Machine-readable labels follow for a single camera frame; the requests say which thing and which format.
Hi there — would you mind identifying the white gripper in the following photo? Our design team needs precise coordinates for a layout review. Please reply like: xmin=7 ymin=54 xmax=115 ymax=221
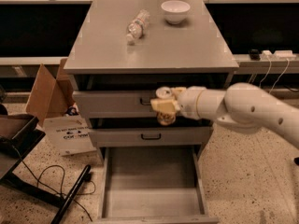
xmin=150 ymin=87 xmax=227 ymax=120

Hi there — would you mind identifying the orange soda can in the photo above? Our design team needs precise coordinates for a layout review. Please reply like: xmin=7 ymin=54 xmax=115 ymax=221
xmin=156 ymin=87 xmax=176 ymax=126

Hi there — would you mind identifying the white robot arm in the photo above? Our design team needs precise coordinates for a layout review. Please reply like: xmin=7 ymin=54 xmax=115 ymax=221
xmin=150 ymin=83 xmax=299 ymax=148

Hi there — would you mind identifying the grey drawer cabinet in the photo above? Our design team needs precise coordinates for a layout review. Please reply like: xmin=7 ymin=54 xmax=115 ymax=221
xmin=63 ymin=0 xmax=240 ymax=161

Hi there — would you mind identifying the grey middle drawer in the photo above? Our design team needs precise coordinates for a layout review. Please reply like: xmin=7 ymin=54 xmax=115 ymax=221
xmin=90 ymin=127 xmax=212 ymax=147

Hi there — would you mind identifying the grey top drawer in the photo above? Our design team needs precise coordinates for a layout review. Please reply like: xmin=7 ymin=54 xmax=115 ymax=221
xmin=72 ymin=89 xmax=231 ymax=119

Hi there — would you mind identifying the grey open bottom drawer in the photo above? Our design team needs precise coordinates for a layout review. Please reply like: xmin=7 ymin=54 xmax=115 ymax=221
xmin=92 ymin=146 xmax=219 ymax=224

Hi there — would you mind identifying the clear plastic water bottle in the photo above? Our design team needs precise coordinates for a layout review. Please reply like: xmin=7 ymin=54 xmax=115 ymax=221
xmin=126 ymin=9 xmax=150 ymax=45

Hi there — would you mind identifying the white ceramic bowl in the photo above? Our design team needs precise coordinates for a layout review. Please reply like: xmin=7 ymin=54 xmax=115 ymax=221
xmin=161 ymin=0 xmax=191 ymax=24

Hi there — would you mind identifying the black power adapter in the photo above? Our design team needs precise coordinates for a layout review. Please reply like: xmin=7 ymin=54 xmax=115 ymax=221
xmin=249 ymin=49 xmax=261 ymax=61

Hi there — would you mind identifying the white power strip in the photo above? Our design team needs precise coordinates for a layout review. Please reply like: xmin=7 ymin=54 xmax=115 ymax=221
xmin=261 ymin=50 xmax=296 ymax=60

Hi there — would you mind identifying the brown cardboard box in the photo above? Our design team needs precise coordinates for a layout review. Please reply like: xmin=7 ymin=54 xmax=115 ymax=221
xmin=26 ymin=58 xmax=75 ymax=127

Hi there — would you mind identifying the white hanging cable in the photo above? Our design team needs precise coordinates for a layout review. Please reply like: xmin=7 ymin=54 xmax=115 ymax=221
xmin=258 ymin=58 xmax=292 ymax=95

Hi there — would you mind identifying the black floor cable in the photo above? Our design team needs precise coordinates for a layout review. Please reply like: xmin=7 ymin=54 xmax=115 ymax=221
xmin=11 ymin=145 xmax=97 ymax=222

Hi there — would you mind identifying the black cart frame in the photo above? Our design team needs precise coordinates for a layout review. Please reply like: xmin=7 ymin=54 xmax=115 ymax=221
xmin=0 ymin=105 xmax=91 ymax=224

